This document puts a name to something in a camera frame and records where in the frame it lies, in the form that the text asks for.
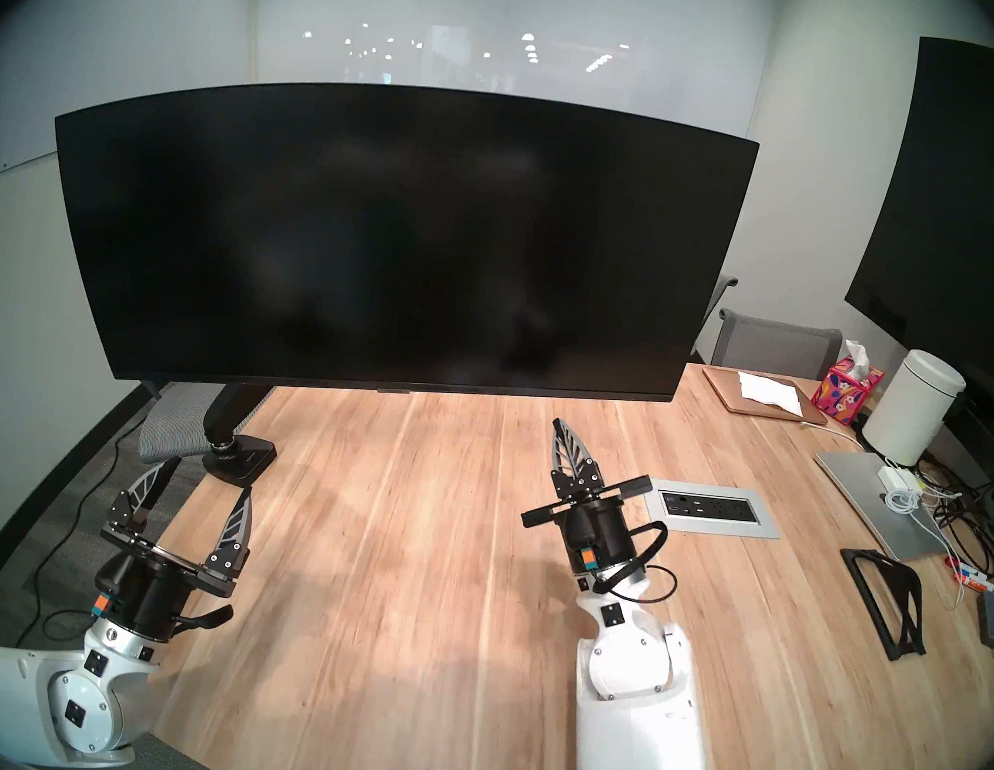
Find silver table power outlet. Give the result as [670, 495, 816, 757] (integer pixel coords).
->
[645, 478, 785, 542]

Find white paper sheet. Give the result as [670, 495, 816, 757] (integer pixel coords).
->
[733, 371, 809, 416]

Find brown wooden board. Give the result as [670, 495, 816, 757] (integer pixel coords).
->
[698, 366, 832, 425]

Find black laptop stand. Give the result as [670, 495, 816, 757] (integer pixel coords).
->
[830, 546, 938, 665]

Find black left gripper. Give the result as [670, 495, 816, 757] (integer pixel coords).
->
[88, 454, 260, 653]

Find black floor cable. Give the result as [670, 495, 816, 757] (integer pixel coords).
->
[13, 410, 145, 659]

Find colourful floral tissue box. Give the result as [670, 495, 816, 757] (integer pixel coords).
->
[808, 336, 888, 431]

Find black monitor mount base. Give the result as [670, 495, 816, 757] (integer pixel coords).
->
[201, 433, 279, 490]

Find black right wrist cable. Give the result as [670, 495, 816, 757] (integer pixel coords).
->
[594, 515, 686, 608]

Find orange and blue markers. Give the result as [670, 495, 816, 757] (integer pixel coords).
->
[940, 558, 992, 594]

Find white charging cable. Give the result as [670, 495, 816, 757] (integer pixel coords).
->
[802, 418, 870, 449]

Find white cylindrical canister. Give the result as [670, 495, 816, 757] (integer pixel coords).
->
[859, 344, 970, 471]

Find curved black computer monitor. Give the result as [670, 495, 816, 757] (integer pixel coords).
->
[30, 51, 762, 441]

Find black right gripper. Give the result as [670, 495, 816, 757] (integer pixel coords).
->
[516, 415, 660, 584]

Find large black wall screen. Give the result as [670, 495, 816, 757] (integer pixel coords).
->
[823, 31, 994, 538]

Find black tangled cables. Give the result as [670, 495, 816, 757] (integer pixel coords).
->
[908, 455, 994, 577]

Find silver laptop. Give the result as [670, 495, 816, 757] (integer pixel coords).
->
[804, 445, 958, 566]

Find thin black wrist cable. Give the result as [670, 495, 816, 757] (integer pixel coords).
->
[40, 603, 100, 648]

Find wide glass whiteboard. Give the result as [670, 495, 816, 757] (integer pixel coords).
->
[241, 0, 775, 174]

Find white power adapter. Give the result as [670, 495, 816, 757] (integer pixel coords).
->
[874, 463, 927, 515]

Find thick black wrist cable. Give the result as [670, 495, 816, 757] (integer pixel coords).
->
[172, 599, 236, 637]

